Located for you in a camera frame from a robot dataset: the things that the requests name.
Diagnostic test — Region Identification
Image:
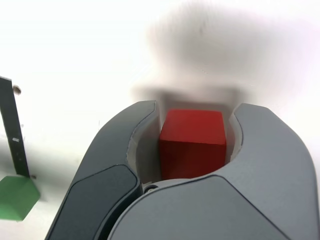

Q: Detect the green cube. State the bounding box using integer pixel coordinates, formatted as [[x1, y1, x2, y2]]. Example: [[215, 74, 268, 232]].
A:
[[0, 175, 41, 223]]

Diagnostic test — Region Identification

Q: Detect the red cube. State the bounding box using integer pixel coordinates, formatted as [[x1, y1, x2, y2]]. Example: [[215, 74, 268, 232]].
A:
[[159, 108, 227, 180]]

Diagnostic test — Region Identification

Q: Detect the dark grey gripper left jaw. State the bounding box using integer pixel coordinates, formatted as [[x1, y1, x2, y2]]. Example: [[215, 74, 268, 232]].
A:
[[46, 99, 166, 240]]

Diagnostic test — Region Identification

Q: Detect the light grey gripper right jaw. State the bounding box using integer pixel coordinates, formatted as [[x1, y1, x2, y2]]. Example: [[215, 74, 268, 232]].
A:
[[107, 102, 320, 240]]

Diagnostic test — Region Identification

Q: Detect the black tape strip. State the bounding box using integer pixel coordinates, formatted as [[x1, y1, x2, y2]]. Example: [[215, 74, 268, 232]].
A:
[[0, 76, 30, 179]]

